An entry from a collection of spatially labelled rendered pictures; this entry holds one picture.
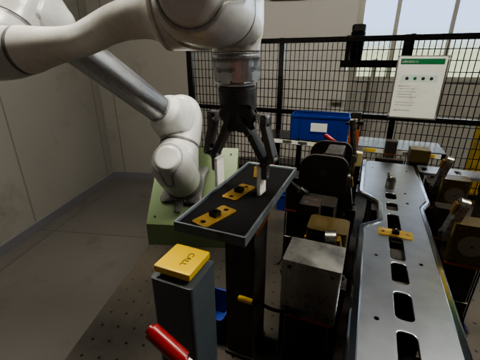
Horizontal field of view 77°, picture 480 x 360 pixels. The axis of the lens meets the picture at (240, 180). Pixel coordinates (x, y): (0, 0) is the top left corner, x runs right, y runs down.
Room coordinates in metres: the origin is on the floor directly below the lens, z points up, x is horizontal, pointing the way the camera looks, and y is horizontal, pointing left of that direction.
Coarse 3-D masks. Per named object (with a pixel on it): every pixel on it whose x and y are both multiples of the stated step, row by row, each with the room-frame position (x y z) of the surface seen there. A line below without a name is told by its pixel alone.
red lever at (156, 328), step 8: (152, 328) 0.26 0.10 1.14; (160, 328) 0.27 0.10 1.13; (152, 336) 0.26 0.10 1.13; (160, 336) 0.26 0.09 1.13; (168, 336) 0.26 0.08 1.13; (160, 344) 0.25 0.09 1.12; (168, 344) 0.25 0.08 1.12; (176, 344) 0.26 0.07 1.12; (168, 352) 0.25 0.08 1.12; (176, 352) 0.25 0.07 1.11; (184, 352) 0.25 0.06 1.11
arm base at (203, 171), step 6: (204, 168) 1.23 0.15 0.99; (204, 174) 1.21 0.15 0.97; (204, 180) 1.19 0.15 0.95; (198, 186) 1.13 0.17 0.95; (198, 192) 1.15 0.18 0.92; (162, 198) 1.15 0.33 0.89; (168, 198) 1.14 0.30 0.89; (174, 198) 1.12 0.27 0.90; (180, 198) 1.11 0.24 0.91; (186, 198) 1.12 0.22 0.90; (192, 198) 1.13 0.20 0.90; (198, 198) 1.13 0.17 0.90; (180, 204) 1.11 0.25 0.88; (192, 204) 1.13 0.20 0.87; (174, 210) 1.09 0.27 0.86; (180, 210) 1.10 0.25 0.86
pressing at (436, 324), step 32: (384, 192) 0.96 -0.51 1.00; (416, 192) 0.96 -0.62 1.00; (384, 224) 0.74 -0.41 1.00; (416, 224) 0.74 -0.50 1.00; (384, 256) 0.59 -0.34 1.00; (416, 256) 0.59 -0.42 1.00; (352, 288) 0.48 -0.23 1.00; (384, 288) 0.48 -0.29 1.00; (416, 288) 0.48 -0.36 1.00; (448, 288) 0.49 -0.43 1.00; (352, 320) 0.40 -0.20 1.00; (384, 320) 0.40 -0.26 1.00; (416, 320) 0.40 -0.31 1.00; (448, 320) 0.40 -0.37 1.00; (352, 352) 0.34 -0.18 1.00; (384, 352) 0.34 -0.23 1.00; (448, 352) 0.34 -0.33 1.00
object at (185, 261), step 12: (168, 252) 0.38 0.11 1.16; (180, 252) 0.38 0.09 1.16; (192, 252) 0.38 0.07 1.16; (204, 252) 0.38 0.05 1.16; (156, 264) 0.35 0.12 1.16; (168, 264) 0.35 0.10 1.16; (180, 264) 0.35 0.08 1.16; (192, 264) 0.35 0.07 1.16; (180, 276) 0.33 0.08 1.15; (192, 276) 0.33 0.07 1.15
